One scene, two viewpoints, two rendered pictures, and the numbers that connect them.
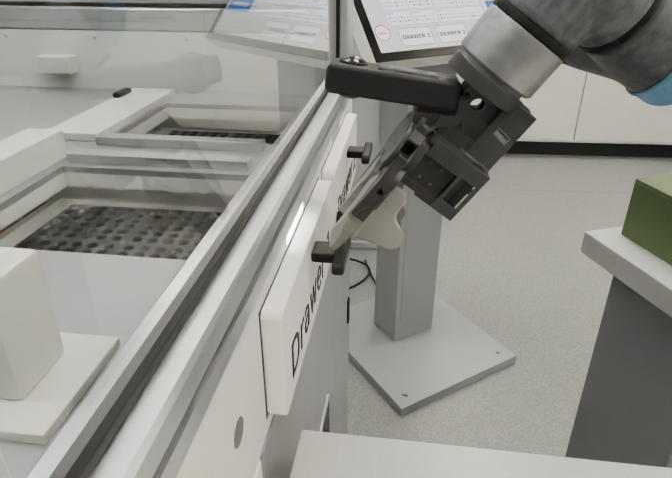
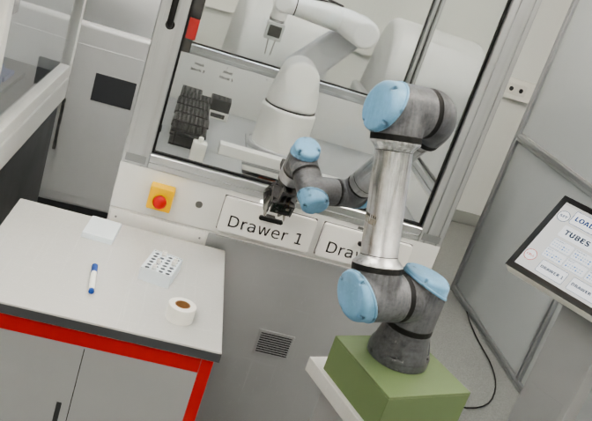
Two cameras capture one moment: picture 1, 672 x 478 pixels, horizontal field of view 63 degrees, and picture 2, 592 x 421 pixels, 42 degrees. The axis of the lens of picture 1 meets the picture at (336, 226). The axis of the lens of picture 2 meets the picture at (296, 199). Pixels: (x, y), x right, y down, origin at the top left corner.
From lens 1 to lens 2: 2.14 m
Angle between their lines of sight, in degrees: 66
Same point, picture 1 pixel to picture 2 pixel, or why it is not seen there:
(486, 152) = (278, 196)
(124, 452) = (170, 158)
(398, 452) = (219, 262)
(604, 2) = (289, 163)
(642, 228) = not seen: hidden behind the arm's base
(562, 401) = not seen: outside the picture
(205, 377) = (193, 173)
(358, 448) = (219, 256)
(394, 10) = (556, 250)
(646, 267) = not seen: hidden behind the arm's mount
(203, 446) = (184, 184)
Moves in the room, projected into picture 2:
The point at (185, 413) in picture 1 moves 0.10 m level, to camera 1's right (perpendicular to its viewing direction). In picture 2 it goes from (183, 171) to (186, 184)
